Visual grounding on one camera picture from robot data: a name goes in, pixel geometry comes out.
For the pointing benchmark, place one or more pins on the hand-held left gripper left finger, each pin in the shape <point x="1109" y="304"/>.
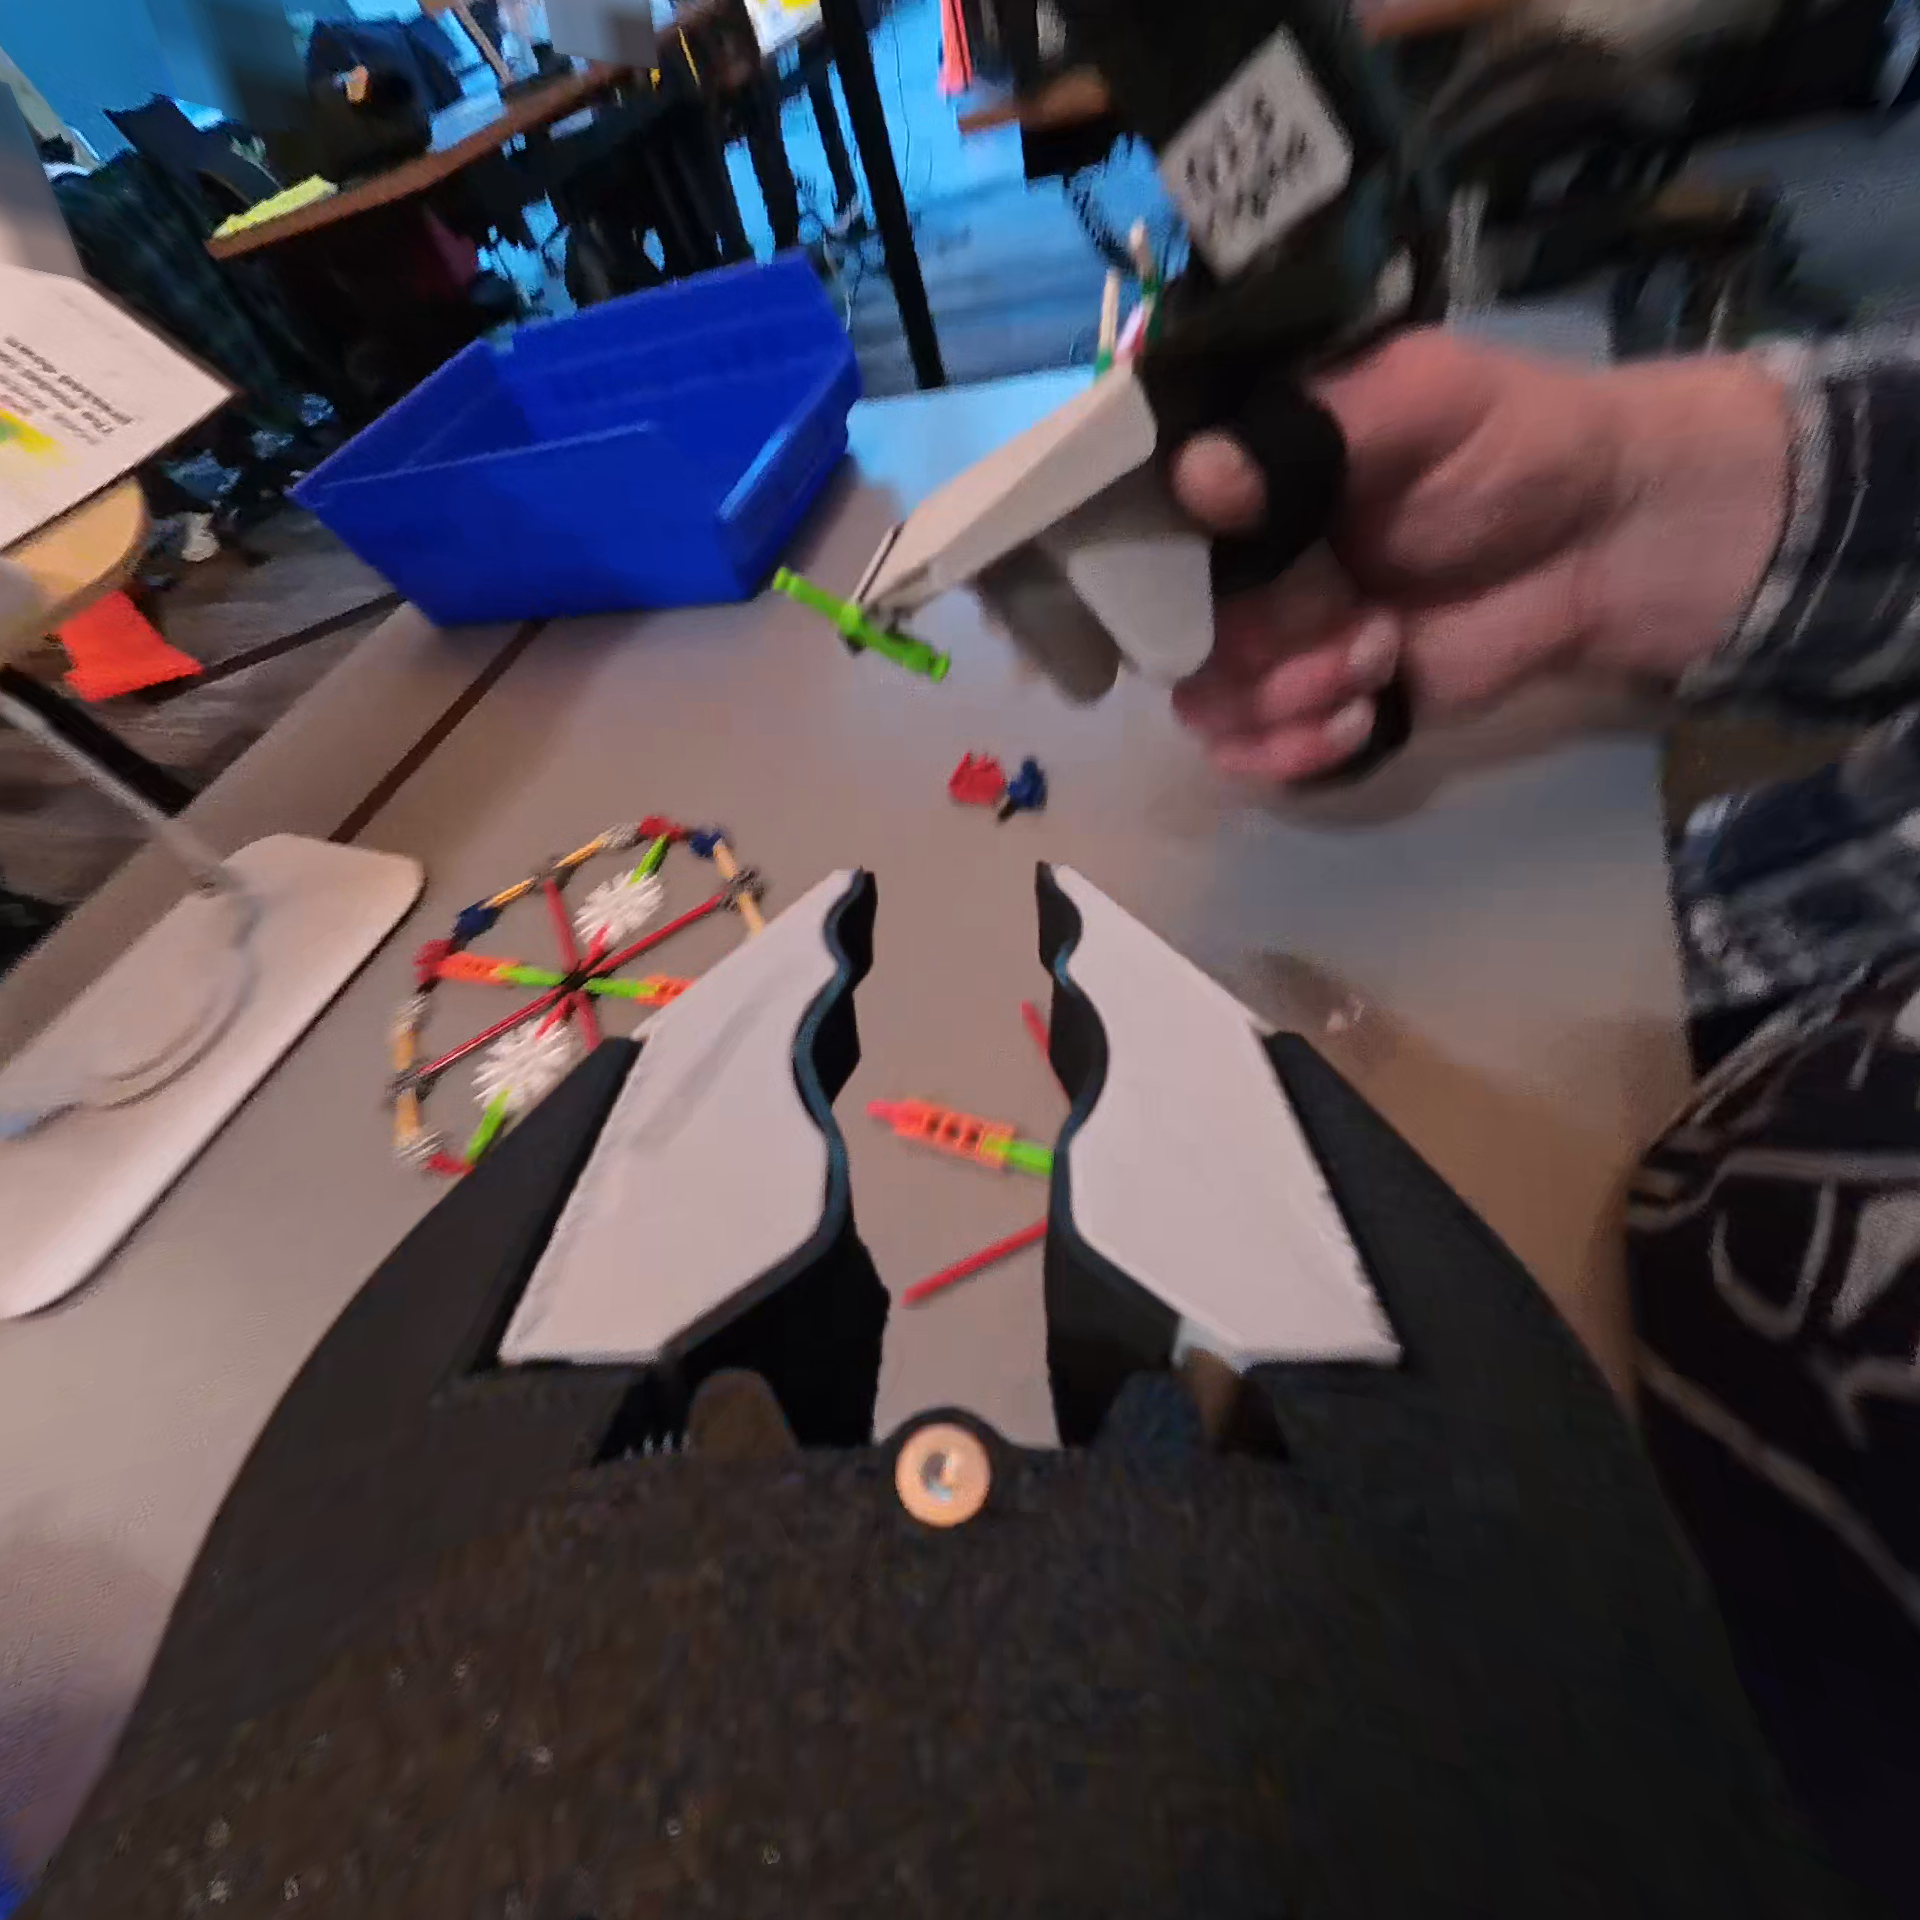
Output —
<point x="691" y="1171"/>

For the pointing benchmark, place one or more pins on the orange cloth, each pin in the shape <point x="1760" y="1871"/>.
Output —
<point x="128" y="647"/>

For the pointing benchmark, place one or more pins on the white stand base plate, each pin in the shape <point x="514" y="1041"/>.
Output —
<point x="300" y="933"/>

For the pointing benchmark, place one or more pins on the blue connector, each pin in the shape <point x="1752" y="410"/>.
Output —
<point x="1024" y="786"/>

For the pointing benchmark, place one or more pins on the person's right hand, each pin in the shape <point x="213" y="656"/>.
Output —
<point x="1529" y="512"/>

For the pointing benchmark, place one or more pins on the yellow paper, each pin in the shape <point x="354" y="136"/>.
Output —
<point x="277" y="206"/>

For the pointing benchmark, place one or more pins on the white paper sheet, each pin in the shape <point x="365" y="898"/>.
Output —
<point x="105" y="376"/>

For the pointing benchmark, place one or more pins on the blue plastic bin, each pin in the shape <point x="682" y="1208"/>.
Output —
<point x="598" y="512"/>

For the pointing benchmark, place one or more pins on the person's plaid shirt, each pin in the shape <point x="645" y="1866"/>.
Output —
<point x="1801" y="869"/>

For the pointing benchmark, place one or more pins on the orange bar connector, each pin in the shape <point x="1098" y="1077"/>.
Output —
<point x="945" y="1127"/>

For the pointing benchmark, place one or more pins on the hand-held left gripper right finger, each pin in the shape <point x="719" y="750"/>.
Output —
<point x="1214" y="1187"/>

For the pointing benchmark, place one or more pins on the person's dark printed shirt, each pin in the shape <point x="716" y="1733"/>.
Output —
<point x="1801" y="1350"/>

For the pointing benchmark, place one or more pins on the long red rod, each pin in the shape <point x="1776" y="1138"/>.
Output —
<point x="1037" y="1032"/>
<point x="974" y="1262"/>

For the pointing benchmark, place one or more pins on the black metal pole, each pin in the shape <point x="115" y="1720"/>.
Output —
<point x="885" y="194"/>

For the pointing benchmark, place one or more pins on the round wooden board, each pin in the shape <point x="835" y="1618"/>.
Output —
<point x="90" y="556"/>

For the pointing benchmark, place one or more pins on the colourful toy wheel model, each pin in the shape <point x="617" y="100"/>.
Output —
<point x="617" y="905"/>

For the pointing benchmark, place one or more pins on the brown wooden desk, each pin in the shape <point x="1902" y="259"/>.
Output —
<point x="452" y="141"/>

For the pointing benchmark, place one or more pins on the green rod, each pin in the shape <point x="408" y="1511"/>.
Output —
<point x="885" y="636"/>
<point x="1027" y="1157"/>

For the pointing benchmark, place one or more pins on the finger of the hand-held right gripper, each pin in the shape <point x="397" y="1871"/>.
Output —
<point x="1037" y="473"/>
<point x="909" y="578"/>

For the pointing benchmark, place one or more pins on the person's right forearm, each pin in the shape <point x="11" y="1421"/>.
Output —
<point x="1847" y="539"/>

